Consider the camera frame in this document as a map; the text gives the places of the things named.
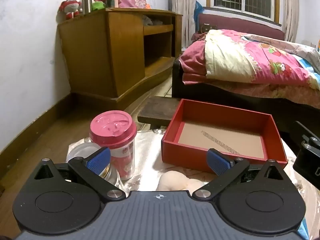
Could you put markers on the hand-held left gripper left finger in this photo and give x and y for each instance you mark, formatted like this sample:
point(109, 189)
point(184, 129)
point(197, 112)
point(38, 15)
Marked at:
point(98, 160)

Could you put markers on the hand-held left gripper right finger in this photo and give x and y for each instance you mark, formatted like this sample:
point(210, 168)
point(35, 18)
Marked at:
point(217, 162)

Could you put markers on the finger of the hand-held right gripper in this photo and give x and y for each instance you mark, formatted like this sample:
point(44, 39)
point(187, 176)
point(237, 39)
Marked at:
point(306, 132)
point(308, 161)

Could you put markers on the red cardboard box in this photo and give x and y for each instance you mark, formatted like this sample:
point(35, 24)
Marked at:
point(175, 150)

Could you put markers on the cream plush toy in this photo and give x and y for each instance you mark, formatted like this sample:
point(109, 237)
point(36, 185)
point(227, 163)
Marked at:
point(172, 181)

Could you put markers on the clear glass jar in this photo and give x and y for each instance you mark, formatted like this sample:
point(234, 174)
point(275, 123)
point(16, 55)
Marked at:
point(80, 151)

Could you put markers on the pink lidded plastic cup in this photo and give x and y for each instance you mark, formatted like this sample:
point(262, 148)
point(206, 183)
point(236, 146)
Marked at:
point(112, 127)

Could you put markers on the shiny cream table cloth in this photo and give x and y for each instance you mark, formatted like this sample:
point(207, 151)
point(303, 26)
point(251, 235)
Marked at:
point(148, 155)

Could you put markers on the pink bed sheet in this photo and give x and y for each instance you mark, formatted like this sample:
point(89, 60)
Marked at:
point(275, 92)

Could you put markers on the dark wooden bench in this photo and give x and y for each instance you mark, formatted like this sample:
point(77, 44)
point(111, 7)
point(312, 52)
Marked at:
point(157, 110)

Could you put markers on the pink floral quilt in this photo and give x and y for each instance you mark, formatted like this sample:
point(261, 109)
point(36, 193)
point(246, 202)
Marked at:
point(237, 57)

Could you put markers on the wooden cabinet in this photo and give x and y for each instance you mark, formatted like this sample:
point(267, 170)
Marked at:
point(100, 55)

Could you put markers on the beige curtain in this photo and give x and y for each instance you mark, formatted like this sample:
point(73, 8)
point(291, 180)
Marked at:
point(290, 7)
point(183, 10)

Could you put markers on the maroon bed headboard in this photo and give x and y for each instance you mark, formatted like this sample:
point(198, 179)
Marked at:
point(240, 25)

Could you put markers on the brown bag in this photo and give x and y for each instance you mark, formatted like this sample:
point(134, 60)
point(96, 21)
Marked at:
point(201, 33)

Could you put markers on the grey cloth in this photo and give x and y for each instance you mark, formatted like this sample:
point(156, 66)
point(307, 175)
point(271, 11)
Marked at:
point(148, 21)

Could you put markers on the blue pillow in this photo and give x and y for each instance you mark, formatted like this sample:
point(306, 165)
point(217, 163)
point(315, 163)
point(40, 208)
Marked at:
point(198, 12)

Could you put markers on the red plush doll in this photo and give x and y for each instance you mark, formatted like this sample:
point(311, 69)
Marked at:
point(71, 7)

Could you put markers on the green plush toy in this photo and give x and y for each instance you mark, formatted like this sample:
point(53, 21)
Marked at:
point(98, 5)

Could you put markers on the dark green jar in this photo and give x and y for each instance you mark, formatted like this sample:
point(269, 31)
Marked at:
point(109, 3)

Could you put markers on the steel thermos bottle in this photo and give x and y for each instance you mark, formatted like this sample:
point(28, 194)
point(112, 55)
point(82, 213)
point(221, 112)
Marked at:
point(86, 1)

